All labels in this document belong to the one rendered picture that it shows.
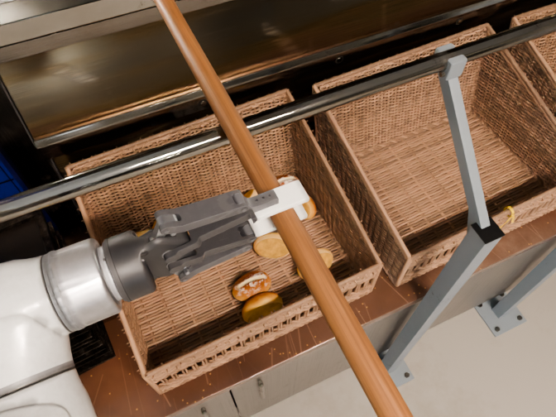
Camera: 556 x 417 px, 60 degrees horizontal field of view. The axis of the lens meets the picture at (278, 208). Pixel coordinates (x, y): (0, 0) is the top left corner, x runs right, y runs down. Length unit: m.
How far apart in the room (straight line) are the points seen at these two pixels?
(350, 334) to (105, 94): 0.74
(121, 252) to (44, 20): 0.53
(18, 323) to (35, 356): 0.04
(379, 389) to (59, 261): 0.34
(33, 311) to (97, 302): 0.06
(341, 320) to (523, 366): 1.46
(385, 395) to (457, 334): 1.40
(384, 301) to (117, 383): 0.64
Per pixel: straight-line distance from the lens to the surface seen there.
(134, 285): 0.54
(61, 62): 1.04
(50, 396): 0.54
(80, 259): 0.54
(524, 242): 1.41
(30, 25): 0.97
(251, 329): 1.02
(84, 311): 0.54
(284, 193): 0.57
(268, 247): 1.19
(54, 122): 1.08
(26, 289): 0.54
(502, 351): 1.92
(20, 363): 0.54
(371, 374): 0.50
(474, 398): 1.84
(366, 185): 1.14
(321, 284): 0.52
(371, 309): 1.20
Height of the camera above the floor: 1.69
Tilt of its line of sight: 57 degrees down
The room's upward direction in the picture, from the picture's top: straight up
